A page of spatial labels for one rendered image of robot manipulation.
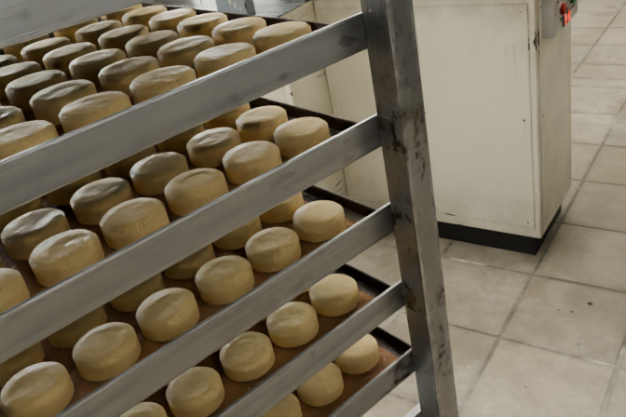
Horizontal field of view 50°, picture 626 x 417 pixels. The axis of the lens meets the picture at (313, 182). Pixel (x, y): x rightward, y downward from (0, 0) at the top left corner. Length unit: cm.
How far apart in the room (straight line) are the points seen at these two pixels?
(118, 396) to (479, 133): 165
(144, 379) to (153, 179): 17
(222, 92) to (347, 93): 173
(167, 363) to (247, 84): 22
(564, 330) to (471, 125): 63
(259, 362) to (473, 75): 146
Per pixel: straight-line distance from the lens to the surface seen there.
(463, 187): 215
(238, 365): 63
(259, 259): 60
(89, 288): 47
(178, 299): 57
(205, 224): 50
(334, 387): 72
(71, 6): 43
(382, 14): 54
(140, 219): 52
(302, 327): 65
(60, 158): 44
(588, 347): 192
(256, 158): 56
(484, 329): 196
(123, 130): 45
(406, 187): 60
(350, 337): 65
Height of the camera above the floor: 129
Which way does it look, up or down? 27 degrees down
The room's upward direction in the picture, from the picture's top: 12 degrees counter-clockwise
